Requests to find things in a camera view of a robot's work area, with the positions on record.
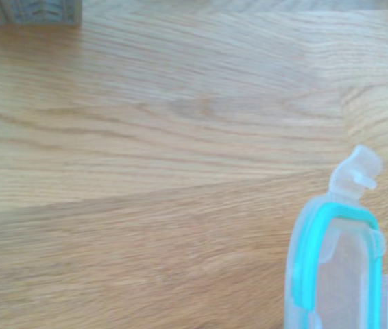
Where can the clear lid with teal seal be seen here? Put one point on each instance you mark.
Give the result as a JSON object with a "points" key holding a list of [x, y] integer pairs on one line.
{"points": [[338, 274]]}

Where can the grey-blue cutlery basket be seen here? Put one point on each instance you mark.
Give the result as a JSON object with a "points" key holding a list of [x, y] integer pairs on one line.
{"points": [[26, 13]]}

